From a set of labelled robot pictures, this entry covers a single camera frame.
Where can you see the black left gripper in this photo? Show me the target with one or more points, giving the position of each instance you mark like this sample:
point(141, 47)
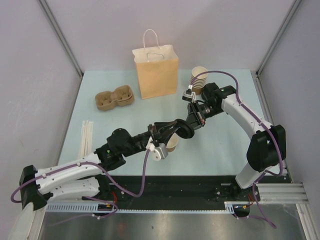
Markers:
point(164, 133)

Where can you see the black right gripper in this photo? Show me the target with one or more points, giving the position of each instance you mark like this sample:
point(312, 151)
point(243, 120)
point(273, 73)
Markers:
point(195, 115)

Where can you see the brown paper coffee cup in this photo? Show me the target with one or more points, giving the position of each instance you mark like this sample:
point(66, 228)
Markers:
point(172, 143)

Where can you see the black coffee cup lid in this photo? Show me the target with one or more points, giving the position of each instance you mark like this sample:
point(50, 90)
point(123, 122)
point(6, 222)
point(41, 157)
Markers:
point(184, 129)

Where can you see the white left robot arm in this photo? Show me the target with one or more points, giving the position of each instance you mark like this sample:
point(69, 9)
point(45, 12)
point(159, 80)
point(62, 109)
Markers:
point(88, 177)

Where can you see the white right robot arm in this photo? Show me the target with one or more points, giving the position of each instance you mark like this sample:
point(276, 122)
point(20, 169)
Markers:
point(267, 147)

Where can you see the stack of brown paper cups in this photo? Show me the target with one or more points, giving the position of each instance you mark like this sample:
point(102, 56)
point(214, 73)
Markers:
point(198, 79)

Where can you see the brown cardboard cup carrier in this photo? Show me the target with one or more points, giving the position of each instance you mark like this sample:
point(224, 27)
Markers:
point(108, 100)

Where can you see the white wrapped straws bundle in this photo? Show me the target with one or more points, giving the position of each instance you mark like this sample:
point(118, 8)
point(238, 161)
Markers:
point(86, 141)

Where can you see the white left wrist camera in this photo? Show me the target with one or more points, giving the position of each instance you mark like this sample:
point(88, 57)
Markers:
point(157, 152)

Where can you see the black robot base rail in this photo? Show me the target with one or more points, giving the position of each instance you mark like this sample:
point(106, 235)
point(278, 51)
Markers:
point(175, 193)

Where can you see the brown paper bag white handles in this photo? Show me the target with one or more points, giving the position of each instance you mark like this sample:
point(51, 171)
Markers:
point(156, 68)

